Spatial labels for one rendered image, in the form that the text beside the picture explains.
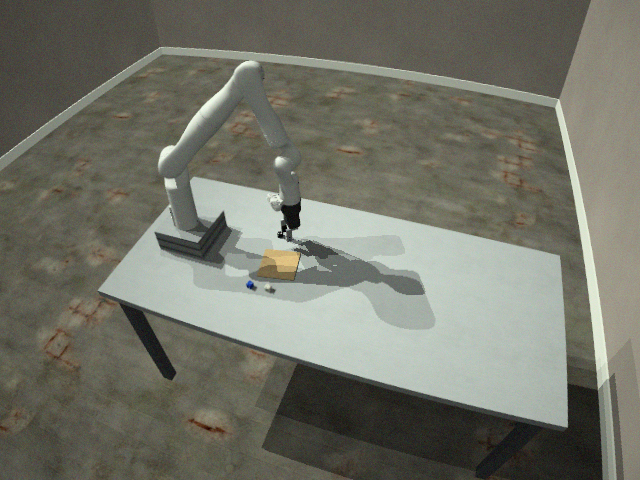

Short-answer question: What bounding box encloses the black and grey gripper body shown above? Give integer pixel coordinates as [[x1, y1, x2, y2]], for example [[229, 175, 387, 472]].
[[267, 190, 301, 229]]

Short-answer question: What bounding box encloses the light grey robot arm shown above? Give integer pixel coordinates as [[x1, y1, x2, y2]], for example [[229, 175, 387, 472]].
[[158, 61, 302, 231]]

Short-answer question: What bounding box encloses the tan flat square mat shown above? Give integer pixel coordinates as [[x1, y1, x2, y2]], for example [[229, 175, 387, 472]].
[[257, 249, 301, 281]]

